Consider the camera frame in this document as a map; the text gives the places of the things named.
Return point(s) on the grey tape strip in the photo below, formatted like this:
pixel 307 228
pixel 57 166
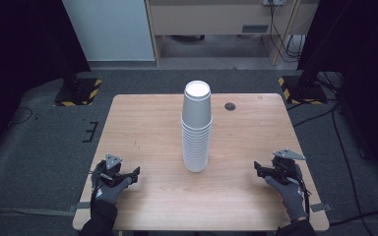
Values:
pixel 79 206
pixel 321 207

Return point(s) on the stack of white paper cups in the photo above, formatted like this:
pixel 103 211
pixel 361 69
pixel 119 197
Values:
pixel 196 131

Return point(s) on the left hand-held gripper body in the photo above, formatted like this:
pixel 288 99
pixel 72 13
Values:
pixel 109 170

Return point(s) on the person's right hand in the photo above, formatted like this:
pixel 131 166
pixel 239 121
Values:
pixel 290 196

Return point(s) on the person's left hand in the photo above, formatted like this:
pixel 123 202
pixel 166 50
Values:
pixel 111 193

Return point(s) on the striped black stand base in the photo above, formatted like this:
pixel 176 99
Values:
pixel 78 93
pixel 303 91

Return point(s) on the white cabinet panel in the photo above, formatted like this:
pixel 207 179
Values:
pixel 111 29

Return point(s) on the light wooden desk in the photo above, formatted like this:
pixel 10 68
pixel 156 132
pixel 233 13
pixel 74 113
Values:
pixel 210 16

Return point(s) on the black round table grommet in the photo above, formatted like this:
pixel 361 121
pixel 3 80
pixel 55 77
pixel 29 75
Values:
pixel 230 106

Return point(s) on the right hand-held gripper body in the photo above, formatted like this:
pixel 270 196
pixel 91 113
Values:
pixel 285 165

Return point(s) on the black curtain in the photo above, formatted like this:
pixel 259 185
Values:
pixel 19 42
pixel 364 65

